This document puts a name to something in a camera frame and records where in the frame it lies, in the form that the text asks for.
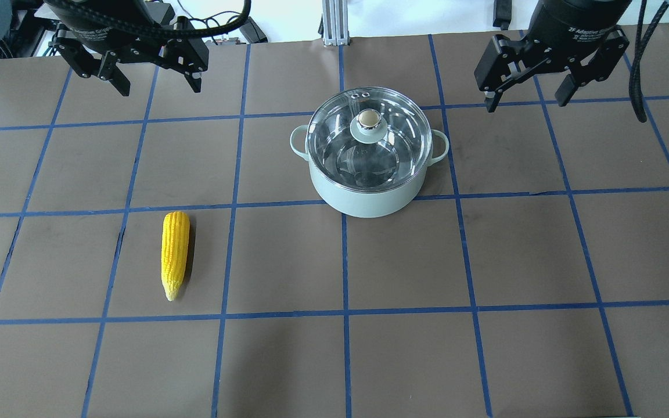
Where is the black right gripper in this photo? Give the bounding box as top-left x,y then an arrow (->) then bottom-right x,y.
473,1 -> 631,112

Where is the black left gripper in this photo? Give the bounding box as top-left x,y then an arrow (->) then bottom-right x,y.
44,1 -> 209,97

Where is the yellow corn cob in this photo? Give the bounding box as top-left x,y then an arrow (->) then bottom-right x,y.
160,211 -> 190,301

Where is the glass pot lid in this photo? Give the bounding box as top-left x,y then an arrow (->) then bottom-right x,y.
303,87 -> 440,193

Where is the pale green cooking pot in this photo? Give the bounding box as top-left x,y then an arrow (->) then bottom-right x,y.
289,87 -> 450,219

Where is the black power adapter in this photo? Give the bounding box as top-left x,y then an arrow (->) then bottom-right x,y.
239,16 -> 268,44

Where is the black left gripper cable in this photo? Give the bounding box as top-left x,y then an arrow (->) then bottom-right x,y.
50,0 -> 252,42

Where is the aluminium frame post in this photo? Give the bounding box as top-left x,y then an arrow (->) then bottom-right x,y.
319,0 -> 351,46

